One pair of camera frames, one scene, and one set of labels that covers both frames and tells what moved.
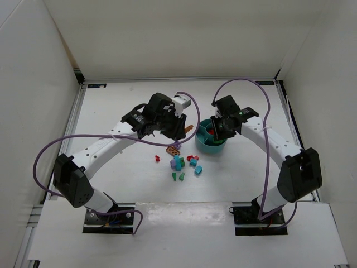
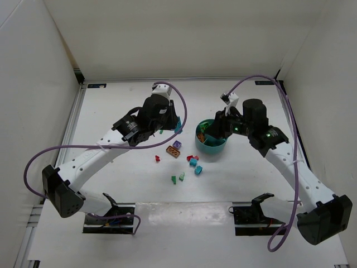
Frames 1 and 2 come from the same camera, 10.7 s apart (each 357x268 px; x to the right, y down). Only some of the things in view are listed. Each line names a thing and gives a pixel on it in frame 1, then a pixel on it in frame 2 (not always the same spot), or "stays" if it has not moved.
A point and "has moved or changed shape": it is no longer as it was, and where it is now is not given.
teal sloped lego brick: x=193 y=162 stays
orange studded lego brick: x=189 y=128 -> x=201 y=137
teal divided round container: x=204 y=140 stays
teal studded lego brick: x=198 y=170 stays
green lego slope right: x=182 y=176 stays
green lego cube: x=182 y=162 -> x=203 y=126
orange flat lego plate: x=172 y=151 stays
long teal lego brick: x=177 y=163 has moved or changed shape
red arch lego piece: x=189 y=157 stays
